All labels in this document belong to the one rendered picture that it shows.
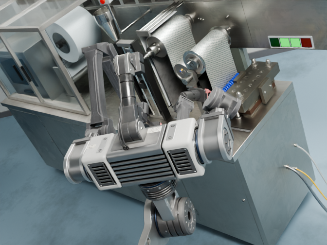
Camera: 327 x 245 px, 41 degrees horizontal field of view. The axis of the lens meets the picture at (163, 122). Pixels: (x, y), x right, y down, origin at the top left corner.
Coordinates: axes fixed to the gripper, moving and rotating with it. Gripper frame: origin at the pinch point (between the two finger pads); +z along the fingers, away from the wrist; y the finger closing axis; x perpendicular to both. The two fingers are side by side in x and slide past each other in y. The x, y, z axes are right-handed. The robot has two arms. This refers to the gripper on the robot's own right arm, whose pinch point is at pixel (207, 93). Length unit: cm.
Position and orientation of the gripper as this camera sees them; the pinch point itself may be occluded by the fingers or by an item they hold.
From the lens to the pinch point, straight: 238.7
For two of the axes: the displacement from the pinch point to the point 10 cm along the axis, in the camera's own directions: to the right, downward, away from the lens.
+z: 7.1, -1.6, 6.9
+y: 7.1, 1.6, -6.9
